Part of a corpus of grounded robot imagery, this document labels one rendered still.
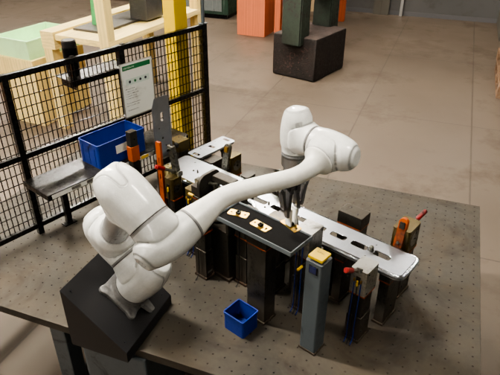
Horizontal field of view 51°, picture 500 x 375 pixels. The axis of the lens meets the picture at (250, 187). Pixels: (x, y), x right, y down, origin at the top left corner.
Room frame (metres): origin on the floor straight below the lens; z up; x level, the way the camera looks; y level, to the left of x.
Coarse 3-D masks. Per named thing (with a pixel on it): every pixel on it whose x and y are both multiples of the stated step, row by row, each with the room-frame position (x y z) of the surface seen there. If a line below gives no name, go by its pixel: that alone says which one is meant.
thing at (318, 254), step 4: (316, 248) 1.49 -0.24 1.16; (312, 252) 1.46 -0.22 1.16; (316, 252) 1.46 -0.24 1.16; (320, 252) 1.46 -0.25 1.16; (324, 252) 1.46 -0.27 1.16; (328, 252) 1.46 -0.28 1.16; (308, 256) 1.45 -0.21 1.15; (312, 256) 1.44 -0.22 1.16; (316, 256) 1.44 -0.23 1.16; (320, 256) 1.44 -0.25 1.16; (324, 256) 1.44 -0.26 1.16; (328, 256) 1.44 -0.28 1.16; (316, 260) 1.43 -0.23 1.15; (320, 260) 1.42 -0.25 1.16; (324, 260) 1.42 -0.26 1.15
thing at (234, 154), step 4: (232, 152) 2.47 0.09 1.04; (236, 152) 2.47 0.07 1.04; (232, 156) 2.42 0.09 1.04; (236, 156) 2.42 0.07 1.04; (240, 156) 2.45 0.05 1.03; (232, 160) 2.40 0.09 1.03; (236, 160) 2.42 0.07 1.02; (240, 160) 2.45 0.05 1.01; (232, 164) 2.40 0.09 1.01; (236, 164) 2.42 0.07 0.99; (240, 164) 2.45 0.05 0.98; (232, 168) 2.40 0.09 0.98; (236, 168) 2.42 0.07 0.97; (240, 168) 2.45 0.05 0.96; (232, 172) 2.40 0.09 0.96; (236, 172) 2.42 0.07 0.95; (240, 172) 2.45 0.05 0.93
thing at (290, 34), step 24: (288, 0) 6.72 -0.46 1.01; (336, 0) 7.31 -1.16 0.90; (288, 24) 6.70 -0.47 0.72; (312, 24) 7.38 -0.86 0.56; (336, 24) 7.36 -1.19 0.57; (288, 48) 6.80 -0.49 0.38; (312, 48) 6.58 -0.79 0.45; (336, 48) 7.01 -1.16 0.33; (288, 72) 6.79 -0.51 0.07; (312, 72) 6.57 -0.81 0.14
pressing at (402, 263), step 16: (192, 160) 2.46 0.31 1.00; (192, 176) 2.28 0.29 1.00; (304, 208) 2.00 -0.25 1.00; (336, 224) 1.87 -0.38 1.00; (336, 240) 1.75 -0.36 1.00; (352, 240) 1.75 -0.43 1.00; (368, 240) 1.75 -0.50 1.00; (352, 256) 1.64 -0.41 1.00; (368, 256) 1.64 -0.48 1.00; (400, 256) 1.65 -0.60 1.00; (384, 272) 1.54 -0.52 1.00; (400, 272) 1.55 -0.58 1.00
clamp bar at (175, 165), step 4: (168, 144) 2.21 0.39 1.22; (176, 144) 2.22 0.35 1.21; (168, 148) 2.19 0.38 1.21; (172, 148) 2.18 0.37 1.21; (168, 152) 2.20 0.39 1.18; (172, 152) 2.18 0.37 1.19; (172, 156) 2.19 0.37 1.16; (176, 156) 2.20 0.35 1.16; (172, 160) 2.20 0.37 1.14; (176, 160) 2.20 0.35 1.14; (172, 164) 2.21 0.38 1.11; (176, 164) 2.20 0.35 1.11; (172, 168) 2.22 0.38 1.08; (176, 168) 2.20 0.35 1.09; (176, 172) 2.20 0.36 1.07
